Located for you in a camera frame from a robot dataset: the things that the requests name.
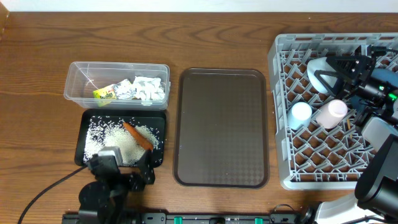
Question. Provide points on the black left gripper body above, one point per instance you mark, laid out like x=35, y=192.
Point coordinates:
x=136, y=182

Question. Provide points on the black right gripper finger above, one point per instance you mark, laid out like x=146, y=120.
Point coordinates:
x=328, y=82
x=342, y=64

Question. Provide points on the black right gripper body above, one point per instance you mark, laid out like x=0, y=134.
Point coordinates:
x=363, y=77

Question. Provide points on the pink cup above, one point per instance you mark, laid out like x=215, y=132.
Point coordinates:
x=331, y=114

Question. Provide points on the orange carrot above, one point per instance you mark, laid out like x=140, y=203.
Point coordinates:
x=140, y=139

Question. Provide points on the light blue rice bowl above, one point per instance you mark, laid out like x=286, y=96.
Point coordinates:
x=317, y=64

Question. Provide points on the light blue cup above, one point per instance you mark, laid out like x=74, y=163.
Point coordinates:
x=299, y=115

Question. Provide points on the grey dishwasher rack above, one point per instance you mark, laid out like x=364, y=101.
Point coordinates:
x=314, y=158

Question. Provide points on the white paper napkin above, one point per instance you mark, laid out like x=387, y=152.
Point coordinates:
x=150, y=89

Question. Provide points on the yellow green snack wrapper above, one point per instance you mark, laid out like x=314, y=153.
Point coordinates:
x=123, y=90

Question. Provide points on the dark blue plate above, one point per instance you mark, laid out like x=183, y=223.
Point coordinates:
x=385, y=76

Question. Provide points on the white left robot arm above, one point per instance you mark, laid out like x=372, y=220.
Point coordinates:
x=103, y=201

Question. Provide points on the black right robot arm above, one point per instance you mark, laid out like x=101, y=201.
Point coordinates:
x=376, y=188

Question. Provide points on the black plastic tray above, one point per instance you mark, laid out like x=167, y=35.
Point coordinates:
x=93, y=112

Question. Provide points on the spilled white rice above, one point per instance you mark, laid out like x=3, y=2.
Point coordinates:
x=105, y=131

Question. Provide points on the brown serving tray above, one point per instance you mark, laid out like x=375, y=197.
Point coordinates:
x=221, y=137

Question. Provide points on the clear plastic bin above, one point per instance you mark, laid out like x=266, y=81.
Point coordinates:
x=85, y=77

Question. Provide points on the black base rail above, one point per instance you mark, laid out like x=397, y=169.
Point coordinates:
x=162, y=218

